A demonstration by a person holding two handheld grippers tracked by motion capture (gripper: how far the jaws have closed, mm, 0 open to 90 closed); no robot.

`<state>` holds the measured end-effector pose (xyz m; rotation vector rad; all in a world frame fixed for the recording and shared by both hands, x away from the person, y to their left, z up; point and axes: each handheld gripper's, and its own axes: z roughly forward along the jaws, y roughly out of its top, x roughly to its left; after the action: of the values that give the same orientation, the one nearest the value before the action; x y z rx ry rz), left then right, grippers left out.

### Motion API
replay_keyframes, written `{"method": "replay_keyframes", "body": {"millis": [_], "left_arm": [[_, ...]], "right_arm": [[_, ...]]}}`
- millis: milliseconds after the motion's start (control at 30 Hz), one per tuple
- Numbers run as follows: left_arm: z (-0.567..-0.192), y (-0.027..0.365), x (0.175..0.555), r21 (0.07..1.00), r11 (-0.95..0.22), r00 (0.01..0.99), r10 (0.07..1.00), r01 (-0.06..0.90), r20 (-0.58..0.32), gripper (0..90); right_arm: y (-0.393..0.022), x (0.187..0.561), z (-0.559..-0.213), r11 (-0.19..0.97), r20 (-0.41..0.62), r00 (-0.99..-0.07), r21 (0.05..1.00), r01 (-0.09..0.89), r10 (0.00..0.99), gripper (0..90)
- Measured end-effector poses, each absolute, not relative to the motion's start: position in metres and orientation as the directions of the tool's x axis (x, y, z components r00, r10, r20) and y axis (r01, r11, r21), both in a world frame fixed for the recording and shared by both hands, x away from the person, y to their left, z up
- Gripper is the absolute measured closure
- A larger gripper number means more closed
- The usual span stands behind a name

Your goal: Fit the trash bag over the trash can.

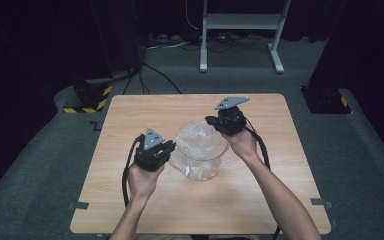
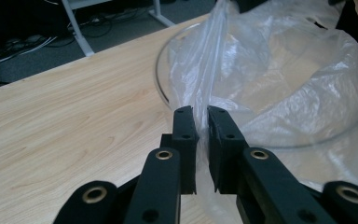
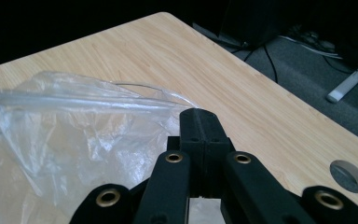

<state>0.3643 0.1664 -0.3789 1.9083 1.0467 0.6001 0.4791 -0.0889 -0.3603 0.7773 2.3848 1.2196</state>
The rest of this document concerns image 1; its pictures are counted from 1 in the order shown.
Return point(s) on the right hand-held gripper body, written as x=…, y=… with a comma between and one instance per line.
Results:
x=232, y=118

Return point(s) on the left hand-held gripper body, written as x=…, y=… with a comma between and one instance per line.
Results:
x=150, y=151

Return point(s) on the clear plastic bag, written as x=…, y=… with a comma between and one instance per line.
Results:
x=198, y=143

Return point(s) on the clear round bin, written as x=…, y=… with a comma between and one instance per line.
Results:
x=200, y=150

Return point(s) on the person's right hand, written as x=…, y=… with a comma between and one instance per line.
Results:
x=243, y=145

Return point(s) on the person's left hand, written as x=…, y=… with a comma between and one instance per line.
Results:
x=144, y=181

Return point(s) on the black yellow striped stand base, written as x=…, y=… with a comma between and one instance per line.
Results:
x=91, y=98

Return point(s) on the person's lap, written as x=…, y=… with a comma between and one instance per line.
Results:
x=180, y=237

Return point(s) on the grey tape strip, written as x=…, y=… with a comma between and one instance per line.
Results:
x=79, y=205
x=321, y=202

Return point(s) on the black stand base yellow mark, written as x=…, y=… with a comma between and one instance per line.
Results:
x=326, y=100

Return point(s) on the white metal stand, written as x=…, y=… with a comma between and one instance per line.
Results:
x=243, y=21

